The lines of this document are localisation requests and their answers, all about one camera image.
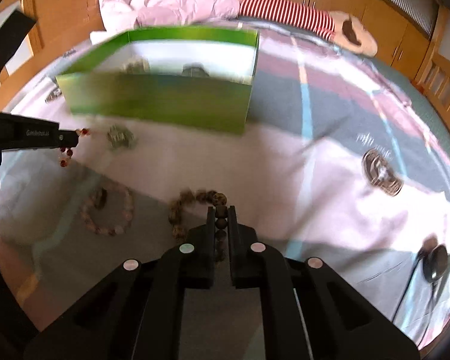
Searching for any red and peach bead bracelet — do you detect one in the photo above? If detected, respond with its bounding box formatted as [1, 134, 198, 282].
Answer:
[58, 127, 92, 169]

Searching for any brown wooden bead bracelet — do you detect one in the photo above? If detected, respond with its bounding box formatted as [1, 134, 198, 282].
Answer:
[167, 188, 229, 263]

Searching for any white wrist watch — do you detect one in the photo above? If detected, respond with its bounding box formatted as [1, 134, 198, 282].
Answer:
[122, 57, 150, 74]

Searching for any black wrist watch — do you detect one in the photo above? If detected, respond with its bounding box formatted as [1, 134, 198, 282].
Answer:
[181, 63, 209, 78]

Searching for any plaid bed sheet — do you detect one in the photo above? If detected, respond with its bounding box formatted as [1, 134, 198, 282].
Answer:
[0, 21, 450, 348]

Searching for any green cardboard box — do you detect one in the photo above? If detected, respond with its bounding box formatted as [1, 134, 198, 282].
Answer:
[57, 26, 259, 134]

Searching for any pink crumpled blanket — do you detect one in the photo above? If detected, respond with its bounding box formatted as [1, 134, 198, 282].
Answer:
[90, 0, 240, 45]

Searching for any red striped plush doll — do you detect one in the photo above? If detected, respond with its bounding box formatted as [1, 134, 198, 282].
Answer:
[239, 0, 378, 57]

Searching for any green stone charm bracelet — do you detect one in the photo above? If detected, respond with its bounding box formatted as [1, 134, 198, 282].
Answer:
[106, 125, 138, 151]

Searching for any pink quartz bead bracelet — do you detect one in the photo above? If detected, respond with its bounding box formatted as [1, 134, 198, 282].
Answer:
[80, 184, 136, 238]

